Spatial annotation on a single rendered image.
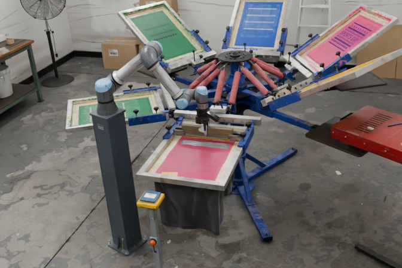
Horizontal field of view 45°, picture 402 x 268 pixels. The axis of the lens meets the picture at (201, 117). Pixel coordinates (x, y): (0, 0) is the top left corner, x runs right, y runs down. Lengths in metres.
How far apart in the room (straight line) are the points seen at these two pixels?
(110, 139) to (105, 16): 5.04
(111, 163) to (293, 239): 1.59
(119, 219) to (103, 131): 0.76
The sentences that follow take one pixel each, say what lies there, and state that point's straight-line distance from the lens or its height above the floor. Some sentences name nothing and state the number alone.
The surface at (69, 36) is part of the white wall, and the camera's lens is 8.79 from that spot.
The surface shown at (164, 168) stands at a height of 0.95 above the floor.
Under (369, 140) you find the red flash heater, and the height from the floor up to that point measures 1.10.
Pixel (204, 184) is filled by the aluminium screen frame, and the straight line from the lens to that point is 2.98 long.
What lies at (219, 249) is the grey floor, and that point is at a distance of 4.00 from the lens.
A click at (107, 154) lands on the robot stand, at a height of 0.89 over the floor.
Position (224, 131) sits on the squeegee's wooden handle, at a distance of 3.43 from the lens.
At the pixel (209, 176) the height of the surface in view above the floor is 0.95.
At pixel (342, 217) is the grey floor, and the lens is 4.39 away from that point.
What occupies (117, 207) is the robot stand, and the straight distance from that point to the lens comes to 3.84.
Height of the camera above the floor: 2.63
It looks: 26 degrees down
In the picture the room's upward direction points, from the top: 4 degrees counter-clockwise
